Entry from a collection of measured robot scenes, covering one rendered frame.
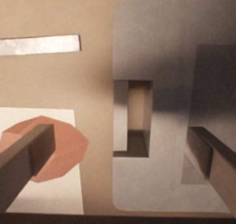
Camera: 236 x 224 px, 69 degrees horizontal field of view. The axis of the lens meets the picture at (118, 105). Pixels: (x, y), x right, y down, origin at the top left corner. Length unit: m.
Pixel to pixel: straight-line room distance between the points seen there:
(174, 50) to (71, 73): 0.15
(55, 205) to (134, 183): 0.19
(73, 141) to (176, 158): 0.16
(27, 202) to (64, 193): 0.07
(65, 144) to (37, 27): 0.18
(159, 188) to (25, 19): 0.29
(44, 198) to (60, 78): 0.23
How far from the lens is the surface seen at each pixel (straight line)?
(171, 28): 0.20
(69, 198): 0.37
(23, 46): 0.29
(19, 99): 0.31
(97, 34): 0.26
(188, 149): 0.17
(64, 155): 0.29
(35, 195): 0.39
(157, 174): 0.24
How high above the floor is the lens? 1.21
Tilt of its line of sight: 75 degrees down
